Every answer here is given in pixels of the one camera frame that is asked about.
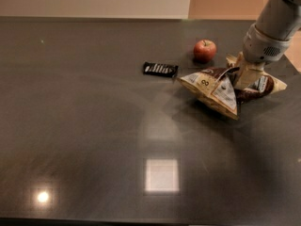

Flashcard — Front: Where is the brown chip bag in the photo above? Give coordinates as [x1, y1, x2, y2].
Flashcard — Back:
[178, 67, 287, 120]

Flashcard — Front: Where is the red apple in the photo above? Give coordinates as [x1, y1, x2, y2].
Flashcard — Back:
[194, 40, 217, 63]

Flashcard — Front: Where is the black candy bar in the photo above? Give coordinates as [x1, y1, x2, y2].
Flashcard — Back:
[143, 62, 178, 78]

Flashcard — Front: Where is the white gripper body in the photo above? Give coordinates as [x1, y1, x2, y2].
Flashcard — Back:
[243, 24, 291, 64]

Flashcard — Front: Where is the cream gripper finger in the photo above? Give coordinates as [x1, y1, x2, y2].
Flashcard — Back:
[226, 54, 237, 69]
[233, 53, 265, 89]

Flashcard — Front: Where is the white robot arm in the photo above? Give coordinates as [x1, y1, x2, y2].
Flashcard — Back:
[233, 0, 301, 89]

